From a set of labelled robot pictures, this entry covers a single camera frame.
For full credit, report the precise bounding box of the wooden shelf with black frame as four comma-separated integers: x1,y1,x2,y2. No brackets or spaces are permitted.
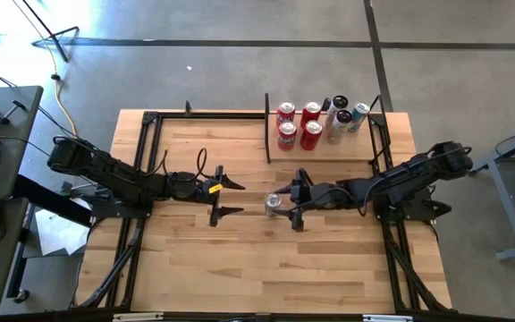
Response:
264,92,384,165

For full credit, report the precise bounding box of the red Coca-Cola can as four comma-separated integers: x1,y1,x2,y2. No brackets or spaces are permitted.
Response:
300,119,324,152
300,100,323,129

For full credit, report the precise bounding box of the black tripod stand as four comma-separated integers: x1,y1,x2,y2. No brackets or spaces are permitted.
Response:
19,0,81,64

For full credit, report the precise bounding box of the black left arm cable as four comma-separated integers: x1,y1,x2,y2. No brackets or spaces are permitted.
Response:
149,147,209,178

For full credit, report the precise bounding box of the plain silver beverage can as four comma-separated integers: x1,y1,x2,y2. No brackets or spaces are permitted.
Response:
264,192,283,219

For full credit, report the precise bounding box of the white paper sheet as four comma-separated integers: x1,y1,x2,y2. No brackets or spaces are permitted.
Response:
33,208,92,258

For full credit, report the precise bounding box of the yellow cable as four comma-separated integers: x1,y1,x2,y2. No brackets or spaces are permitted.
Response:
11,0,80,140

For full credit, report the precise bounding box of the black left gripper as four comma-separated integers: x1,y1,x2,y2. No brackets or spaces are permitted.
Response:
190,165,246,228

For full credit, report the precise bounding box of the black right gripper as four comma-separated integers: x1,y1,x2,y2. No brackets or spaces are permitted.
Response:
277,168,325,233

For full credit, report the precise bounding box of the white Celsius can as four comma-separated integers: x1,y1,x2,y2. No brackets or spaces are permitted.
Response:
324,94,350,126
327,109,353,146

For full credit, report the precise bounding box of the black aluminium table frame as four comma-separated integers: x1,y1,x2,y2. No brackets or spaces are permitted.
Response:
72,109,454,314

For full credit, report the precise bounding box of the blue and silver can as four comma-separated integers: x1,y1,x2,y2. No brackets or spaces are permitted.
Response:
347,101,371,134

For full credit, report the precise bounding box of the black side desk base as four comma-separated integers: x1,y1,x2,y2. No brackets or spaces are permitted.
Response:
5,173,94,305

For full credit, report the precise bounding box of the grey side desk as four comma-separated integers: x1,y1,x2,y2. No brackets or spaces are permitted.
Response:
0,84,45,314

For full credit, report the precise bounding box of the grey desk frame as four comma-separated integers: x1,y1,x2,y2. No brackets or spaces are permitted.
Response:
469,114,515,262

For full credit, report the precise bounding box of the silver metal bracket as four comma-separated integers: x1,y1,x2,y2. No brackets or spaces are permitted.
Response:
362,314,414,322
112,312,165,322

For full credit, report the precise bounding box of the red Fanta strawberry can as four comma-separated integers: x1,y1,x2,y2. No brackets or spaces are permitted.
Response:
275,100,297,129
276,120,299,152

